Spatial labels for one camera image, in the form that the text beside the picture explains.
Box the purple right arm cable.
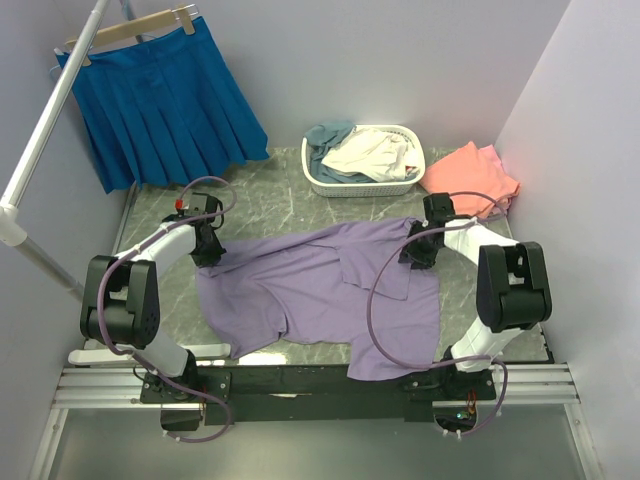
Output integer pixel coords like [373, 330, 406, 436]
[367, 189, 511, 439]

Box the white t shirt in basket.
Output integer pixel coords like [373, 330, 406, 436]
[322, 127, 421, 183]

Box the aluminium frame rail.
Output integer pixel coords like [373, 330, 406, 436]
[51, 364, 581, 410]

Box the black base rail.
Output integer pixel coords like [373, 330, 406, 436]
[138, 363, 499, 426]

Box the folded pink t shirt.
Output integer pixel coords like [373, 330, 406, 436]
[479, 145, 521, 211]

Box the blue pleated skirt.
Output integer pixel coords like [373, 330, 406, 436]
[72, 17, 269, 192]

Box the folded orange t shirt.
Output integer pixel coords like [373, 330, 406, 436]
[420, 142, 503, 200]

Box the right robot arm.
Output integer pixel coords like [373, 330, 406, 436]
[398, 193, 552, 374]

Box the wooden clothes hanger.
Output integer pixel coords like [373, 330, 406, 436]
[90, 4, 199, 48]

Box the purple t shirt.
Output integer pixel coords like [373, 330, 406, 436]
[196, 218, 440, 381]

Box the white plastic laundry basket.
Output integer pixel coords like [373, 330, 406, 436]
[301, 122, 426, 198]

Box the grey blue t shirt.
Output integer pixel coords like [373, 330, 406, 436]
[305, 121, 356, 184]

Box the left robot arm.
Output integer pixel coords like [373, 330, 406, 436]
[80, 193, 226, 392]

